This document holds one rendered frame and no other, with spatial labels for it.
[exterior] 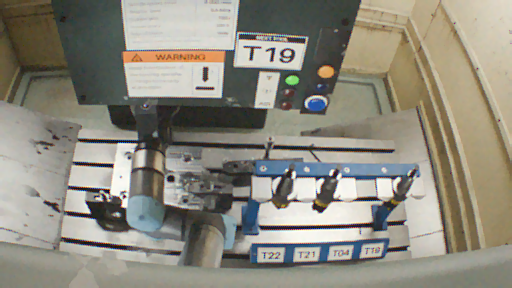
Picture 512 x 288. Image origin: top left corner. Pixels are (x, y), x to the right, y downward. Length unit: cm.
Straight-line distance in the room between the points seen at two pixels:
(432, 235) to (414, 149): 39
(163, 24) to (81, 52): 15
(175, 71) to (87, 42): 16
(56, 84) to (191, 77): 166
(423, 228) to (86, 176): 125
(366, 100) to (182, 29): 168
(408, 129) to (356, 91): 48
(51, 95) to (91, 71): 156
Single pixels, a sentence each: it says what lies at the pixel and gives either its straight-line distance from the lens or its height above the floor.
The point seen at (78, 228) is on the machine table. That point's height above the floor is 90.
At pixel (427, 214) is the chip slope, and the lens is 167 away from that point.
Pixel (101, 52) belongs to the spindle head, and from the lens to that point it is 65.
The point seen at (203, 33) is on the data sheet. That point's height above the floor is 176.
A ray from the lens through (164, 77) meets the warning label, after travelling 68.
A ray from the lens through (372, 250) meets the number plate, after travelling 139.
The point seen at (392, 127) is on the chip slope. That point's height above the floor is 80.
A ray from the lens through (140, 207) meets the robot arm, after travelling 81.
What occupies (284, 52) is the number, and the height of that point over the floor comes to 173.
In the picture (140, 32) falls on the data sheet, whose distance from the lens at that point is 61.
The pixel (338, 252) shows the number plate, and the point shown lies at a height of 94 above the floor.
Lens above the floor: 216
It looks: 56 degrees down
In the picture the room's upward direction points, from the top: 10 degrees clockwise
